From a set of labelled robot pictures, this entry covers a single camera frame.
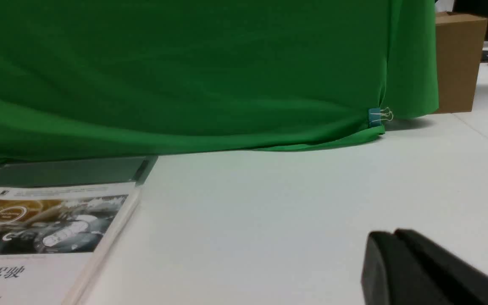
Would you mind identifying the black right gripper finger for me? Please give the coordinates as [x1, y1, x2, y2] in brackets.
[361, 229, 488, 305]

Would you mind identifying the blue binder clip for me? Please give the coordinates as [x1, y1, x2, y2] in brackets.
[368, 107, 394, 128]

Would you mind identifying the brown cardboard box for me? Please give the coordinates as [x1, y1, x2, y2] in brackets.
[435, 11, 488, 114]

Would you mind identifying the white self-driving textbook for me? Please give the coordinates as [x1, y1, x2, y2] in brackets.
[0, 182, 141, 305]

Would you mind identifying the green backdrop cloth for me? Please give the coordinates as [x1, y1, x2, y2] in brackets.
[0, 0, 439, 164]

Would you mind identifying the silver desk cable hatch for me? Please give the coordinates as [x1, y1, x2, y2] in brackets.
[0, 155, 158, 189]

